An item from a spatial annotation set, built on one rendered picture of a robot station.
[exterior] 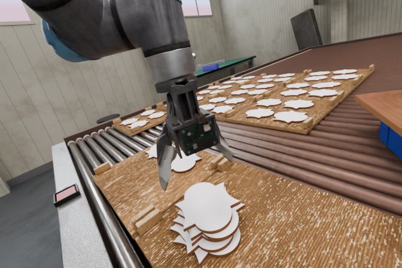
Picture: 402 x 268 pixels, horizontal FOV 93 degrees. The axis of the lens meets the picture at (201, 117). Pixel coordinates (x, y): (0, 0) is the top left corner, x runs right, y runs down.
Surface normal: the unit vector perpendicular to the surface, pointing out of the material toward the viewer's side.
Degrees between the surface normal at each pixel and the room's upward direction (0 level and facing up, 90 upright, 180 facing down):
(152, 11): 90
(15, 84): 90
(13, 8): 90
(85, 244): 0
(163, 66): 91
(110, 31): 112
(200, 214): 0
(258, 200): 0
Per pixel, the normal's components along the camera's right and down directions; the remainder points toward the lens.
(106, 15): 0.00, 0.07
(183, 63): 0.61, 0.13
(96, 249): -0.22, -0.92
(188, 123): 0.35, 0.22
